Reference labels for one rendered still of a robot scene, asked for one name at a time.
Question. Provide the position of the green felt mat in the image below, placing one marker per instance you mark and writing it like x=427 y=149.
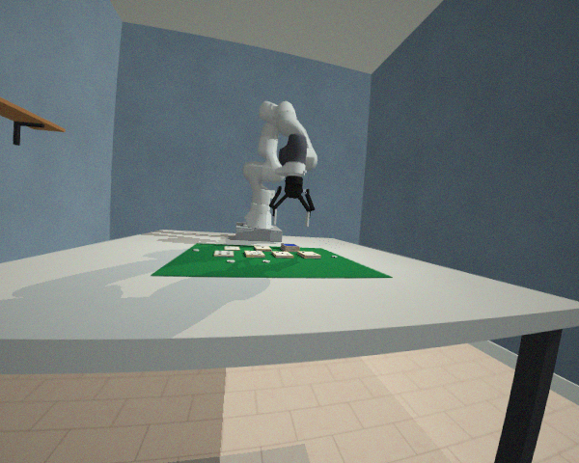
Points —
x=203 y=263

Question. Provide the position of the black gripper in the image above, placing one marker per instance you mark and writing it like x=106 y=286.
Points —
x=293 y=189

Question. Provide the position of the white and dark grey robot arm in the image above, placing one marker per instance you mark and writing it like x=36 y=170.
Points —
x=294 y=153

